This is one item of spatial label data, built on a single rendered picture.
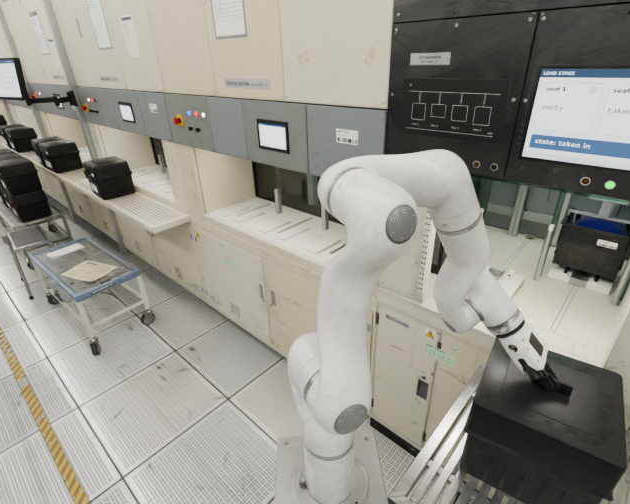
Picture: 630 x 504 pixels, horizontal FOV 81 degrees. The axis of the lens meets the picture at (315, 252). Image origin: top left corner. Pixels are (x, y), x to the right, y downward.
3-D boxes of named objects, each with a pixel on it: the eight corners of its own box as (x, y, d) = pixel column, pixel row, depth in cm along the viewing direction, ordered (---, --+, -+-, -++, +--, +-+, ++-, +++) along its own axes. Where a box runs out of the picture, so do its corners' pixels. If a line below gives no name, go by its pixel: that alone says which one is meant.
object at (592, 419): (462, 431, 89) (471, 393, 83) (489, 357, 111) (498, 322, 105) (612, 503, 74) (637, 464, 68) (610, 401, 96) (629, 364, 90)
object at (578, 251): (544, 269, 156) (566, 198, 141) (556, 251, 169) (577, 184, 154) (616, 290, 141) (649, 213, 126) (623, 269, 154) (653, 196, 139)
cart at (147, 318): (45, 305, 301) (21, 253, 278) (109, 278, 335) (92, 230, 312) (95, 359, 244) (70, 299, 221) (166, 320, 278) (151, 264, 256)
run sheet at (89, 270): (58, 275, 251) (57, 273, 250) (88, 259, 270) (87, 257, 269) (91, 283, 240) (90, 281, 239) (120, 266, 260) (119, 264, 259)
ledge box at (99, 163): (88, 193, 296) (78, 161, 284) (124, 185, 313) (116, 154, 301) (101, 202, 277) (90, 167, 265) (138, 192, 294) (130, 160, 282)
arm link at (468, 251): (423, 261, 68) (464, 346, 86) (491, 209, 69) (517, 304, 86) (396, 241, 76) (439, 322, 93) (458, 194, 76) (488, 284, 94)
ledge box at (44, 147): (44, 169, 367) (33, 143, 355) (74, 163, 386) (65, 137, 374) (55, 174, 350) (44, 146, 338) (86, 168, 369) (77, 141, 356)
